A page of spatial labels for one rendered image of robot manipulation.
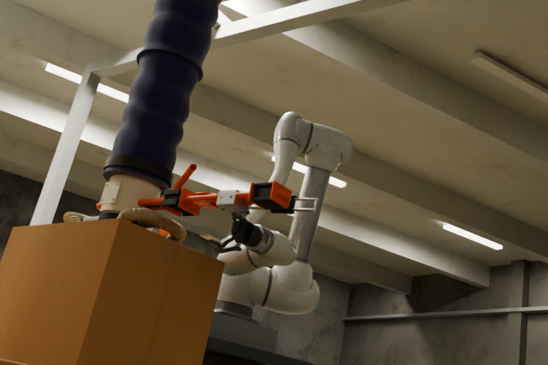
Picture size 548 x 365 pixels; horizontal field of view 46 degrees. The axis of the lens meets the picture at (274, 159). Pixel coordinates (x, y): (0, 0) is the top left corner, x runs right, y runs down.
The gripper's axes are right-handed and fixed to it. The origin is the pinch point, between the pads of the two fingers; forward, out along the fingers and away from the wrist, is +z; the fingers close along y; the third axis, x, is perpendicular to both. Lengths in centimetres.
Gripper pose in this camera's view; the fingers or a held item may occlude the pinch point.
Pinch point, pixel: (210, 214)
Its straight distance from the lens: 199.7
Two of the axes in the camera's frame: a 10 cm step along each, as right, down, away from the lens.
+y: -1.9, 9.1, -3.7
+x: -7.7, 1.0, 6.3
